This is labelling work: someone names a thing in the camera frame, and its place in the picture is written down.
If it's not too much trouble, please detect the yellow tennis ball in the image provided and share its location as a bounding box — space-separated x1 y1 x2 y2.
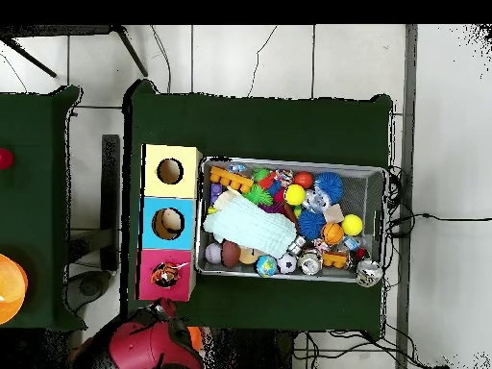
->
340 213 364 237

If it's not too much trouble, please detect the smooth yellow ball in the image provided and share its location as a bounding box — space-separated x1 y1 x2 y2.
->
283 184 308 207

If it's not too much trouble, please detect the large orange plastic cup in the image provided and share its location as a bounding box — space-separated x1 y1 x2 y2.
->
0 253 29 326

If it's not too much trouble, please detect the orange basketball toy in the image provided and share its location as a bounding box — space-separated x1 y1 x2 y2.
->
320 222 345 246

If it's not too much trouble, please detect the mint green cloth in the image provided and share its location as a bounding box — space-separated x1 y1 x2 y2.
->
202 196 299 259

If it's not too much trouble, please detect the wooden three-hole box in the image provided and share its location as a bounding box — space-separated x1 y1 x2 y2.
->
135 143 204 303

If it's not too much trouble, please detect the shallow clear mesh bin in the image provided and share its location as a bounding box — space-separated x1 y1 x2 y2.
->
193 156 388 284

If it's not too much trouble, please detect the blue spiky ball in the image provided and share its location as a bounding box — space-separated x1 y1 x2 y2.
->
313 171 344 204
297 209 327 241

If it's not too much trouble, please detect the black power cable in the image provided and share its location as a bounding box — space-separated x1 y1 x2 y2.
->
385 164 492 241

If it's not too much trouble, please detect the crushed silver drink can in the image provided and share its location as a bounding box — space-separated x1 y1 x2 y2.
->
355 258 384 288

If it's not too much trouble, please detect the thin black cable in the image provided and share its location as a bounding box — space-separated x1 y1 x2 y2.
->
149 24 173 94
246 24 279 98

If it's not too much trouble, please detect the dark green table cloth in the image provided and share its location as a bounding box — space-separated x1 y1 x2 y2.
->
0 85 87 333
121 78 394 341

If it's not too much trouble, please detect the orange striped tiger plush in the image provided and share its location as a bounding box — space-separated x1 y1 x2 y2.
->
150 261 190 289

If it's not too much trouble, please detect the black cable bundle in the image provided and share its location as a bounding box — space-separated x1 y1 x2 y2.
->
299 329 451 369

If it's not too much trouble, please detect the brown football toy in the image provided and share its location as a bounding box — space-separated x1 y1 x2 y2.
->
221 240 242 269

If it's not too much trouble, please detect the black tripod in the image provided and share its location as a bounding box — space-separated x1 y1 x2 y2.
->
0 24 149 78

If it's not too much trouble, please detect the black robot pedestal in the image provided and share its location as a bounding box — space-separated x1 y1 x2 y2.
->
203 328 297 369

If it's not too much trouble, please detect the globe print ball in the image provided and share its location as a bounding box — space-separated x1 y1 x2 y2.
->
255 255 279 279

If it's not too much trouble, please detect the black upright stand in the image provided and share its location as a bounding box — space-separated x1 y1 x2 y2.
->
66 134 121 312

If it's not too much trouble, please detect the black white soccer ball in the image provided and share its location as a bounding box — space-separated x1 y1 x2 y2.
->
276 252 298 275

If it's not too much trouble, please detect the orange red ball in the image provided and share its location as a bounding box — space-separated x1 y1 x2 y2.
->
293 171 315 190

